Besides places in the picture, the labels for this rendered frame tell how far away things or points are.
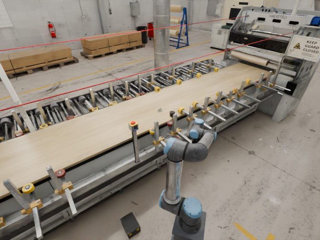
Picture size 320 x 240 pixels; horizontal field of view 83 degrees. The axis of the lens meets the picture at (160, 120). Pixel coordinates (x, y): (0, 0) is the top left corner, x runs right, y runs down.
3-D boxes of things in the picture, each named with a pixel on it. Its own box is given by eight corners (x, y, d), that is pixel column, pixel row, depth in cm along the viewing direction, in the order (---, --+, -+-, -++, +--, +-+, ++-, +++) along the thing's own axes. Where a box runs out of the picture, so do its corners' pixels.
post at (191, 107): (190, 137, 237) (194, 105, 209) (188, 138, 236) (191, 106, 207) (188, 135, 240) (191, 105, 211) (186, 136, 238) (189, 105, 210)
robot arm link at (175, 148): (176, 219, 148) (185, 153, 105) (157, 210, 154) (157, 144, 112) (183, 203, 159) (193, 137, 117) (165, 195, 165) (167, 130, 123)
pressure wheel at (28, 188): (27, 193, 157) (21, 185, 151) (38, 189, 161) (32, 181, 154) (27, 200, 152) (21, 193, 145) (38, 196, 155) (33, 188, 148)
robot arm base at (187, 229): (202, 214, 161) (204, 208, 156) (199, 237, 147) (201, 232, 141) (181, 208, 166) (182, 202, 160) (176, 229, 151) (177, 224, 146)
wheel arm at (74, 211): (78, 214, 141) (77, 212, 138) (74, 217, 139) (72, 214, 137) (64, 176, 169) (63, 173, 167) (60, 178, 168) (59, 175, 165)
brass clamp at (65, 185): (74, 188, 159) (72, 185, 156) (57, 197, 153) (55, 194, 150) (72, 184, 163) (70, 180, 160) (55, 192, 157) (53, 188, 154)
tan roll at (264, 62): (297, 73, 321) (300, 66, 314) (294, 75, 315) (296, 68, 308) (229, 54, 415) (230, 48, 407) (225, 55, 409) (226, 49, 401)
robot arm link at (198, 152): (206, 151, 104) (218, 130, 166) (185, 145, 108) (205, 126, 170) (202, 170, 106) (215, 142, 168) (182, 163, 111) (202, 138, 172)
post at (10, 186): (37, 216, 152) (8, 181, 123) (32, 218, 150) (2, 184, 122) (36, 213, 154) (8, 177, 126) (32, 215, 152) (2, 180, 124)
